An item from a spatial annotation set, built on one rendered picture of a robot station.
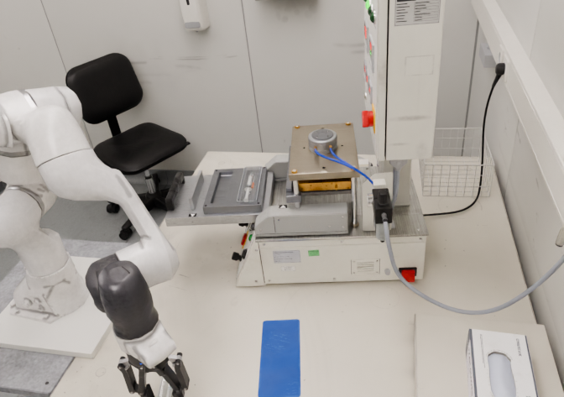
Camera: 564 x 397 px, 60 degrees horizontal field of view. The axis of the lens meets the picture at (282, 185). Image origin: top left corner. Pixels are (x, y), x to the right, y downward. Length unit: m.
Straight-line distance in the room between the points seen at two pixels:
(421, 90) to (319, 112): 1.81
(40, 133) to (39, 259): 0.49
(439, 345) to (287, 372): 0.37
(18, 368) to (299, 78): 2.01
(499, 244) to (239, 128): 1.89
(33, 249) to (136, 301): 0.53
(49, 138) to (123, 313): 0.36
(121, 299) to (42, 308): 0.64
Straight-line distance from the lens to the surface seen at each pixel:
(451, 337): 1.29
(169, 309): 1.48
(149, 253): 1.04
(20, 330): 1.59
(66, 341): 1.49
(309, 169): 1.27
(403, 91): 1.14
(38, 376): 1.48
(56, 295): 1.52
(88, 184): 1.03
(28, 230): 1.37
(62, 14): 3.29
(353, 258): 1.38
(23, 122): 1.10
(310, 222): 1.31
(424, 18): 1.09
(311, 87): 2.86
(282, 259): 1.39
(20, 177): 1.30
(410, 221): 1.38
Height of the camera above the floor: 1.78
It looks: 33 degrees down
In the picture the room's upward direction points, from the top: 7 degrees counter-clockwise
